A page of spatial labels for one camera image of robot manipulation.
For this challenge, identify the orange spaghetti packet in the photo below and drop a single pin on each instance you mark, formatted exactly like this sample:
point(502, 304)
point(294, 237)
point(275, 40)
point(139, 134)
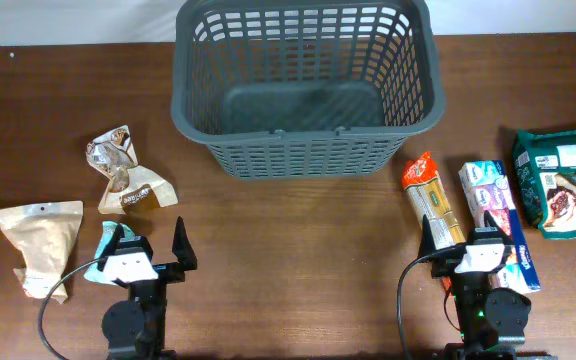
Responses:
point(423, 186)

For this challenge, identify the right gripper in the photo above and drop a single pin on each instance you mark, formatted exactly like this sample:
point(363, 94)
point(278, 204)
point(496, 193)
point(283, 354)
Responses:
point(444, 270)

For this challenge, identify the tan kraft paper pouch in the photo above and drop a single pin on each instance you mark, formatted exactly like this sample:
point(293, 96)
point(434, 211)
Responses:
point(45, 234)

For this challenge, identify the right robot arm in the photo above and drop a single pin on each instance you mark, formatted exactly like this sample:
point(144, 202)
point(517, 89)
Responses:
point(491, 320)

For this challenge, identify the blue tissue pack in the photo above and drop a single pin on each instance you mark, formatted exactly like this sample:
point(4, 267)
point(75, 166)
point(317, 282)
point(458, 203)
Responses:
point(486, 187)

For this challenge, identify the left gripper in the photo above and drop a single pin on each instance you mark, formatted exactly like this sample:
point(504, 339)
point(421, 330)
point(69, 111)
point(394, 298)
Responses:
point(166, 272)

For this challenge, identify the brown white snack bag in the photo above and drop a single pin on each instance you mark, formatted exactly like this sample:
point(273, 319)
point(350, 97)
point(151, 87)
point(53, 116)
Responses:
point(132, 188)

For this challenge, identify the teal small packet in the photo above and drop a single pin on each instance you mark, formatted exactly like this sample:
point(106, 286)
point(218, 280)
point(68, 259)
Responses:
point(93, 274)

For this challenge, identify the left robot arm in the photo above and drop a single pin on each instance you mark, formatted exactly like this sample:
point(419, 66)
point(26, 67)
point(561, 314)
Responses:
point(135, 328)

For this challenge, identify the grey plastic basket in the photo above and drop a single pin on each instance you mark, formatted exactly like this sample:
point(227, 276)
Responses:
point(282, 89)

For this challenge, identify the green Nescafe coffee bag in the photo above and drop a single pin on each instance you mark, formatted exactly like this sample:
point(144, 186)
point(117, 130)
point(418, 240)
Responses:
point(545, 166)

